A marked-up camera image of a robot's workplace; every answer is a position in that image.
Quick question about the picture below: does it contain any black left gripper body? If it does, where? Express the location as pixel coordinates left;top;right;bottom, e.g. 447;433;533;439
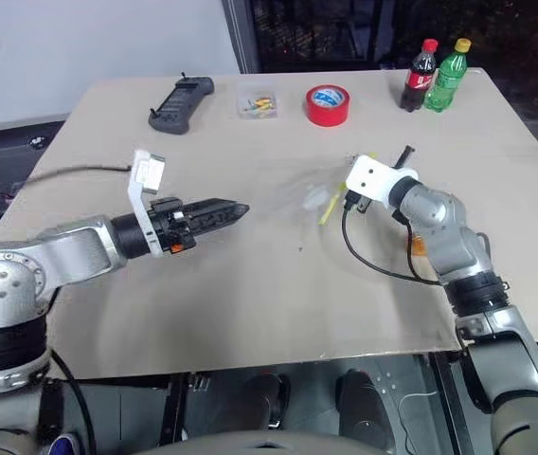
148;195;199;258

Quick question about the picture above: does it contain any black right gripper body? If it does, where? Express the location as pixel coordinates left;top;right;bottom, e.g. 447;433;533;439
344;189;373;215

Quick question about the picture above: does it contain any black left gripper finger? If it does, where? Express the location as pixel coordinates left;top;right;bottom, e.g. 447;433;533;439
187;211;247;237
185;197;251;221

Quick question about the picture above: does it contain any clear plastic zip bag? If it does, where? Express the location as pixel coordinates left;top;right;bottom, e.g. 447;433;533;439
290;154;363;228

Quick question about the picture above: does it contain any cola bottle red cap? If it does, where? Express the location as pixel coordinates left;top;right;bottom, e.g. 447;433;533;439
400;38;440;114

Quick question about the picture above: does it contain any green soda bottle yellow cap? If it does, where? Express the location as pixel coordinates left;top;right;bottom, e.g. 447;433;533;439
421;38;473;114

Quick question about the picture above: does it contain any red tape roll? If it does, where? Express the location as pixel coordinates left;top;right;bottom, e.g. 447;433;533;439
303;84;352;128

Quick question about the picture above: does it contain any black handheld remote controller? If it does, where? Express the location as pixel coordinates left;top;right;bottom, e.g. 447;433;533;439
148;72;216;137

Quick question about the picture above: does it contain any small clear plastic box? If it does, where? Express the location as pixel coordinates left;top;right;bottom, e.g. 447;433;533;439
235;83;283;120

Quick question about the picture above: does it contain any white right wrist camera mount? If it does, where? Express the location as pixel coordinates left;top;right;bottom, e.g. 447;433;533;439
344;153;416;210

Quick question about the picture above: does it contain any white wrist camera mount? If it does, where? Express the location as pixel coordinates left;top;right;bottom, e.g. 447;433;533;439
126;149;167;260
344;153;416;210

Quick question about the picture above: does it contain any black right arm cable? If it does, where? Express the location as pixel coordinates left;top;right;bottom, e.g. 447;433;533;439
341;201;443;287

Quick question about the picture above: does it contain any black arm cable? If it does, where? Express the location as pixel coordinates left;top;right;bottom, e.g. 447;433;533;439
25;162;135;189
341;201;443;287

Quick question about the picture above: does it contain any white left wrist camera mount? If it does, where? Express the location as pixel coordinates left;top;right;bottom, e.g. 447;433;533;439
126;149;167;260

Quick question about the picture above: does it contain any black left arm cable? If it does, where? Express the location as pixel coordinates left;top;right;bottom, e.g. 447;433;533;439
25;162;135;189

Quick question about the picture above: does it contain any grey window frame post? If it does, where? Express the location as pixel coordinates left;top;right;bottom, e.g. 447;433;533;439
221;0;266;76

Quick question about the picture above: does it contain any black table leg frame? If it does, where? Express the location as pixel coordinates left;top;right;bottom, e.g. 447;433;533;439
158;373;190;447

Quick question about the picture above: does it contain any thick black torso cable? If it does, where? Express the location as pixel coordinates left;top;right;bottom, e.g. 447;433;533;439
49;349;99;455

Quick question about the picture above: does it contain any thin white floor cable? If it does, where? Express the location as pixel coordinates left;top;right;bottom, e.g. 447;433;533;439
400;391;441;449

